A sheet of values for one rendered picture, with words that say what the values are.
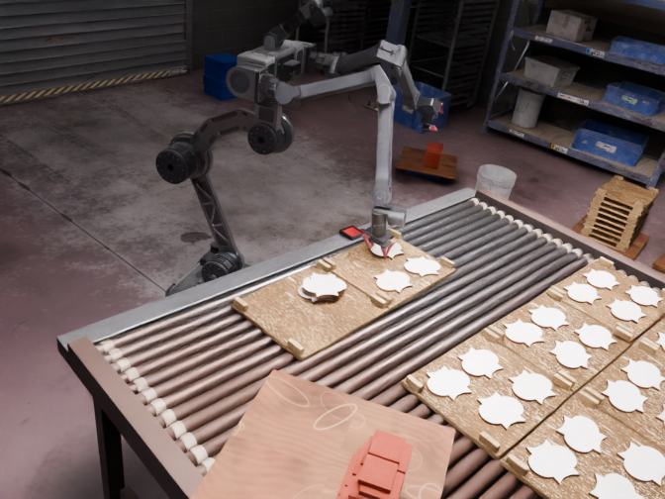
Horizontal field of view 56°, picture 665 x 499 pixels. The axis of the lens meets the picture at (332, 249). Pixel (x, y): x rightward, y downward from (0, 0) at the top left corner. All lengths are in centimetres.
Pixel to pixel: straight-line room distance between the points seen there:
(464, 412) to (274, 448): 60
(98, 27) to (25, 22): 72
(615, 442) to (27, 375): 253
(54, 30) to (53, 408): 429
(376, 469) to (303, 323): 82
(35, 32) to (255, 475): 556
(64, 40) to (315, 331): 515
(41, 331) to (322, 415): 221
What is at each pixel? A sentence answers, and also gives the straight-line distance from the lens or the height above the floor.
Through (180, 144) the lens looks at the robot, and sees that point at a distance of 317.
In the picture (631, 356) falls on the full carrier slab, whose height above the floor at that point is 94.
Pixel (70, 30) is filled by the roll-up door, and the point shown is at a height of 60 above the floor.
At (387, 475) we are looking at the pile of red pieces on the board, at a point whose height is 119.
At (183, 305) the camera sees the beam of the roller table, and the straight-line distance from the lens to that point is 212.
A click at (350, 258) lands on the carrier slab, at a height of 94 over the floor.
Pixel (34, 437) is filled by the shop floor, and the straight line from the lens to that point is 304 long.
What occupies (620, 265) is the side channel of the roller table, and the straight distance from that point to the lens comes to 289.
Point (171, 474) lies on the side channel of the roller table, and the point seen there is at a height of 95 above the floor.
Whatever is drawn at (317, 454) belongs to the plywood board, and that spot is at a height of 104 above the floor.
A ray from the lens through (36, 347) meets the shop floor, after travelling 347.
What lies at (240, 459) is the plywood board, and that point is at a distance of 150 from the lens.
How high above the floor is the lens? 220
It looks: 31 degrees down
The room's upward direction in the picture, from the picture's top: 8 degrees clockwise
